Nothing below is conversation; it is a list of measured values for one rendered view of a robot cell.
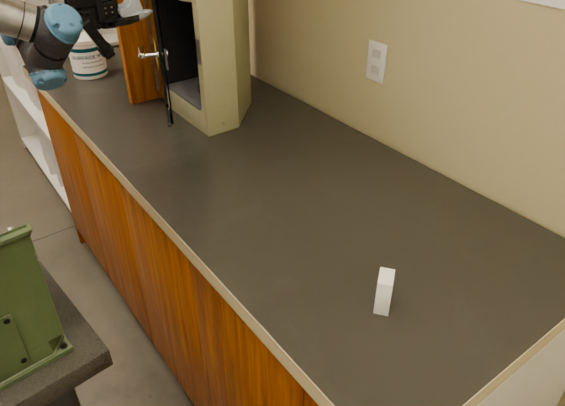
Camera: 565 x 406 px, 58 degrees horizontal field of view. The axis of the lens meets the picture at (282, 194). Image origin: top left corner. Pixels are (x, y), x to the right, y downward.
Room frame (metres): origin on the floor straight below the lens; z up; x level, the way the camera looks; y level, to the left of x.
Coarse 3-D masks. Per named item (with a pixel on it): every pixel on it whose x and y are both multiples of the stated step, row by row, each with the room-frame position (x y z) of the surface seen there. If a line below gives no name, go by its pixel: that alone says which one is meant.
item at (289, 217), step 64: (64, 64) 2.05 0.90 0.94; (128, 128) 1.46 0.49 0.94; (192, 128) 1.46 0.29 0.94; (256, 128) 1.46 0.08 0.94; (320, 128) 1.46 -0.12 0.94; (192, 192) 1.09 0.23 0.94; (256, 192) 1.09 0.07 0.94; (320, 192) 1.09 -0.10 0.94; (384, 192) 1.09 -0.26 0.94; (448, 192) 1.09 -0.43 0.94; (192, 256) 0.86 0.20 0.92; (256, 256) 0.84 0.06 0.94; (320, 256) 0.84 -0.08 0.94; (384, 256) 0.84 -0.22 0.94; (448, 256) 0.84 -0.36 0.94; (512, 256) 0.84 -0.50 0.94; (256, 320) 0.66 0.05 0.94; (320, 320) 0.66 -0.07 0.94; (384, 320) 0.66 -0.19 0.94; (448, 320) 0.66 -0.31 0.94; (512, 320) 0.66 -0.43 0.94; (320, 384) 0.52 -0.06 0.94; (384, 384) 0.52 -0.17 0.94; (448, 384) 0.52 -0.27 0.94
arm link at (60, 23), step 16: (0, 0) 1.03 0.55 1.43; (16, 0) 1.05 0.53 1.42; (0, 16) 1.01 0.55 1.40; (16, 16) 1.03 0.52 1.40; (32, 16) 1.04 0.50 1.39; (48, 16) 1.05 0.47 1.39; (64, 16) 1.07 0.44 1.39; (80, 16) 1.09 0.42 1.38; (0, 32) 1.02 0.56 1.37; (16, 32) 1.03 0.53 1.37; (32, 32) 1.04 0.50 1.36; (48, 32) 1.05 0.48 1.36; (64, 32) 1.04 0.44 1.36; (80, 32) 1.07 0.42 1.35; (48, 48) 1.06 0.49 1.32; (64, 48) 1.07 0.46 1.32
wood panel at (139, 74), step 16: (144, 0) 1.70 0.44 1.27; (128, 32) 1.66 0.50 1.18; (144, 32) 1.69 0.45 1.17; (128, 48) 1.65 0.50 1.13; (144, 48) 1.68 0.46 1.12; (128, 64) 1.65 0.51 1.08; (144, 64) 1.68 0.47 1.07; (128, 80) 1.64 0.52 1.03; (144, 80) 1.67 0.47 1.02; (144, 96) 1.67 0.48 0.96; (160, 96) 1.70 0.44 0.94
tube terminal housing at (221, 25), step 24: (192, 0) 1.42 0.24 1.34; (216, 0) 1.43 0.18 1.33; (240, 0) 1.56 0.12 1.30; (216, 24) 1.43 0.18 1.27; (240, 24) 1.55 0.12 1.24; (216, 48) 1.43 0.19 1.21; (240, 48) 1.53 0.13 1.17; (216, 72) 1.42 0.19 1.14; (240, 72) 1.52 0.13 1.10; (168, 96) 1.61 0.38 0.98; (216, 96) 1.42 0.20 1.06; (240, 96) 1.50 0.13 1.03; (192, 120) 1.48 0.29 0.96; (216, 120) 1.41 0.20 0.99; (240, 120) 1.49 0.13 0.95
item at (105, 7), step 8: (64, 0) 1.27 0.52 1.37; (72, 0) 1.25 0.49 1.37; (80, 0) 1.26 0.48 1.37; (88, 0) 1.27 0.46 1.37; (96, 0) 1.27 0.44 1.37; (104, 0) 1.29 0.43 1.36; (112, 0) 1.29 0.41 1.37; (80, 8) 1.26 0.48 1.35; (88, 8) 1.28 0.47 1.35; (96, 8) 1.27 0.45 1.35; (104, 8) 1.29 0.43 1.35; (112, 8) 1.30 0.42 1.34; (88, 16) 1.27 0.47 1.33; (96, 16) 1.28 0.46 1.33; (104, 16) 1.27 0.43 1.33; (112, 16) 1.30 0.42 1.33; (96, 24) 1.28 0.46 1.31; (104, 24) 1.27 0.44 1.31
